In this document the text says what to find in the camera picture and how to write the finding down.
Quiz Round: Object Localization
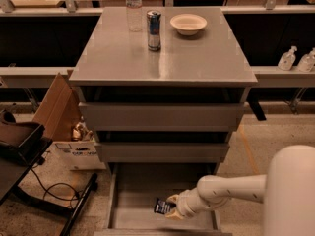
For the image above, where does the dark rxbar blueberry wrapper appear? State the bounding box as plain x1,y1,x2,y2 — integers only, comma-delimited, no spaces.
154,198,176,214

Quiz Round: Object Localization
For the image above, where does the clear plastic water bottle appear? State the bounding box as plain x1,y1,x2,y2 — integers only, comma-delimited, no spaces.
126,0,143,32

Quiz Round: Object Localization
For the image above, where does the grey metal shelf rail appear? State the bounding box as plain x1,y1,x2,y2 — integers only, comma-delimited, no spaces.
0,66,315,88

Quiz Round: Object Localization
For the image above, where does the grey top drawer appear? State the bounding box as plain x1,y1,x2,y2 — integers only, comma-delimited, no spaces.
79,102,244,132

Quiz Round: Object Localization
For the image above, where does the grey drawer cabinet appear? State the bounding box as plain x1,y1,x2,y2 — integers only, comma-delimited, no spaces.
69,6,259,236

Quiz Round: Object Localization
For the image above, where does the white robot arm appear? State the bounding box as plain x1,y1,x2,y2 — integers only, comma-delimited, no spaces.
166,145,315,236

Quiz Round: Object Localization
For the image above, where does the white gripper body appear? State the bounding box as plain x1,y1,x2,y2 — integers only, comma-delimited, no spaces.
176,188,206,218

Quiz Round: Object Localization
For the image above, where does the grey middle drawer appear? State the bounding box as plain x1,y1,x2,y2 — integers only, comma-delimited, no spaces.
95,143,229,163

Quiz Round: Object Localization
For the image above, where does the brown cardboard box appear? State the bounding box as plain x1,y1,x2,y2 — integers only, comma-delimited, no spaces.
33,74,82,142

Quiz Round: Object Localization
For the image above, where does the black cart with tray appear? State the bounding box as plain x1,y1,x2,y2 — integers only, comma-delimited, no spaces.
0,110,97,236

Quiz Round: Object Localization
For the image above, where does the black cable on floor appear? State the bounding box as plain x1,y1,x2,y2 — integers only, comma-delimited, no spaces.
30,150,83,210

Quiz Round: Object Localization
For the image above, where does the silver blue energy drink can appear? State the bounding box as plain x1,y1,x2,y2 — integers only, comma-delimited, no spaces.
147,10,161,51

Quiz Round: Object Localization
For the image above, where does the grey open bottom drawer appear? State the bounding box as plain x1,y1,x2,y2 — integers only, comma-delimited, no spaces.
94,163,232,236

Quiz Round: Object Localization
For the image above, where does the white printed box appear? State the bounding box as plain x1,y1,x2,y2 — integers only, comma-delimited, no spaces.
53,141,105,170

